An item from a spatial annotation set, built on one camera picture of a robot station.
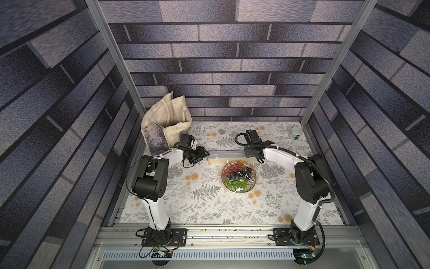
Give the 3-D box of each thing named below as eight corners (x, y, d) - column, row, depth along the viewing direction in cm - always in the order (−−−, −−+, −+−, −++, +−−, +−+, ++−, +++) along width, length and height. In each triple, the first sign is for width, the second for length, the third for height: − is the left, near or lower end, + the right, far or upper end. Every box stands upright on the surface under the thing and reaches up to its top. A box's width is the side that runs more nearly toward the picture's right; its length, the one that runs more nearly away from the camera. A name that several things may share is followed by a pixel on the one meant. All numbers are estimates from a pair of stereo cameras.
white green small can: (291, 140, 112) (294, 135, 107) (288, 132, 117) (291, 126, 112) (300, 140, 112) (303, 135, 107) (296, 132, 117) (300, 126, 112)
